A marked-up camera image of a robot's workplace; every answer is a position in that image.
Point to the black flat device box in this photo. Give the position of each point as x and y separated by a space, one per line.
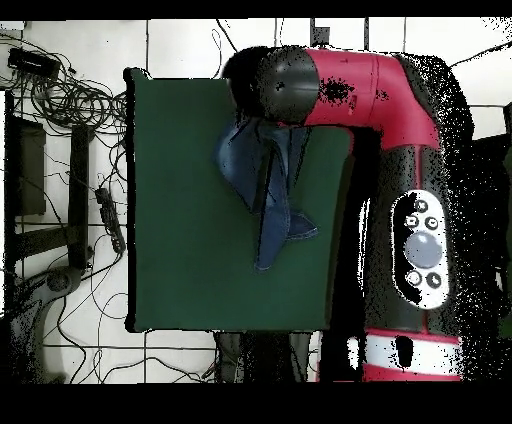
32 63

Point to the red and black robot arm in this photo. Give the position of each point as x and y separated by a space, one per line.
360 88

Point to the black power strip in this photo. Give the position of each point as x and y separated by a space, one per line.
110 218

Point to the black metal frame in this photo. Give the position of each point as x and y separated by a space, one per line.
78 180

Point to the dark green table cloth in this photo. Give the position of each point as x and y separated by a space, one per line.
180 260

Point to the dark grey stand base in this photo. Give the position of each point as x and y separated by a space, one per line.
64 280

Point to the blue denim jeans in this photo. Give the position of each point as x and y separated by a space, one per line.
276 232

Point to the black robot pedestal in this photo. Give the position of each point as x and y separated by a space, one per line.
264 356

